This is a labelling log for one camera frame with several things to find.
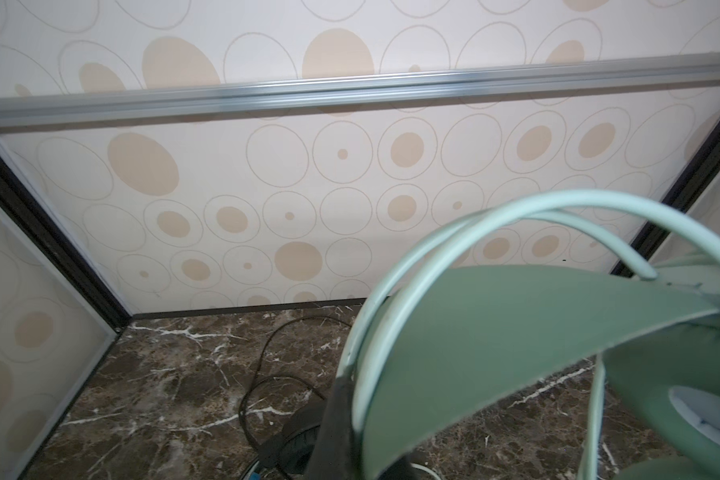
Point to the mint green headphones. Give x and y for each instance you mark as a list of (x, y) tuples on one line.
[(434, 344)]

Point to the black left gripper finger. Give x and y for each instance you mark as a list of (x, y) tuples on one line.
[(336, 453)]

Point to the black headphones blue accents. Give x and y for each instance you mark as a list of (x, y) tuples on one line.
[(289, 450)]

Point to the black right corner post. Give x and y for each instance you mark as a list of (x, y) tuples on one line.
[(686, 190)]

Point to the aluminium frame rail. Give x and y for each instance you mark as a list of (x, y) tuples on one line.
[(187, 101)]

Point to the black frame corner post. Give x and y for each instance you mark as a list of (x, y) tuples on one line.
[(35, 222)]

